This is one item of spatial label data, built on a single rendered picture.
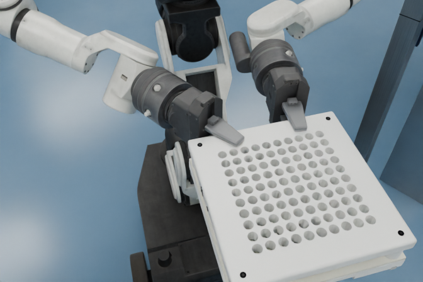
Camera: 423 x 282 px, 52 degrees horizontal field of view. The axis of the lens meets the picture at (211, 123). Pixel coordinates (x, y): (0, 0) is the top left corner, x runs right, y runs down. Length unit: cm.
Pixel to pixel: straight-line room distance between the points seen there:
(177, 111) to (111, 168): 136
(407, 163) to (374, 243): 136
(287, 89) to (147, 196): 109
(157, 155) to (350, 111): 105
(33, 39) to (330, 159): 54
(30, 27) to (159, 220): 100
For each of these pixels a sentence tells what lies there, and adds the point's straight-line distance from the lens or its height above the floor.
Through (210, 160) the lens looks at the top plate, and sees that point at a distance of 64.
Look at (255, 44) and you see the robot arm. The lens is 85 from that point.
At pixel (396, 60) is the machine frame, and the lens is 145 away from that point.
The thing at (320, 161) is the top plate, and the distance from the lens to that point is 67.
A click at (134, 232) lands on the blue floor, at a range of 183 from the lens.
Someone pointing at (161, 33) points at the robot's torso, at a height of 91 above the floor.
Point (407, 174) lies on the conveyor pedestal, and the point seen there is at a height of 12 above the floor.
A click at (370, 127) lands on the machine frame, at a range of 163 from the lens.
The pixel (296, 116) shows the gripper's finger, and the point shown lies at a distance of 70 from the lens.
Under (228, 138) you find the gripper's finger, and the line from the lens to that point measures 66.
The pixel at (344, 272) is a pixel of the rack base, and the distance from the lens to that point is 63.
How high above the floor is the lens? 156
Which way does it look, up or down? 46 degrees down
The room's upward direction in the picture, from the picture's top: straight up
